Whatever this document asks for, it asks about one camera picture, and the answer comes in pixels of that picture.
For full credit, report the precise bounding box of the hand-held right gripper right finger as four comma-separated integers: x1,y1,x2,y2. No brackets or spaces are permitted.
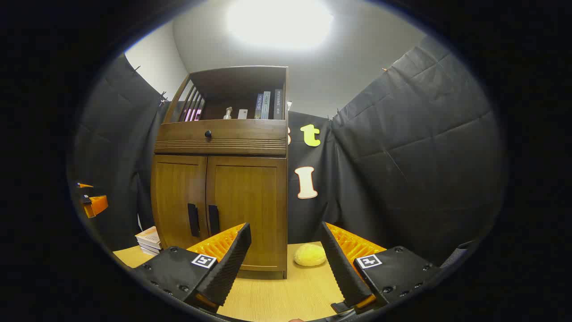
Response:
320,221,443,316

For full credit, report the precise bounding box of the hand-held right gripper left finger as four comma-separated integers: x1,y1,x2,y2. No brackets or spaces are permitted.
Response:
132,222,252,314

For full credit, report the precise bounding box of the brown wooden shoe cabinet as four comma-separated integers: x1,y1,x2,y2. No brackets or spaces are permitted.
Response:
151,66,289,280

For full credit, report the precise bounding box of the black backdrop cloth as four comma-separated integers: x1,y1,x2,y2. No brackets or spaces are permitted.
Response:
67,34,508,269

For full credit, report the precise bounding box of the large ceiling light panel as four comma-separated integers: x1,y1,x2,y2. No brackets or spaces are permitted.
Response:
226,0,335,49

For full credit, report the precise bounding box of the grey webbing strap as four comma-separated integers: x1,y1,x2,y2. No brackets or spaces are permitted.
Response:
440,240,475,269

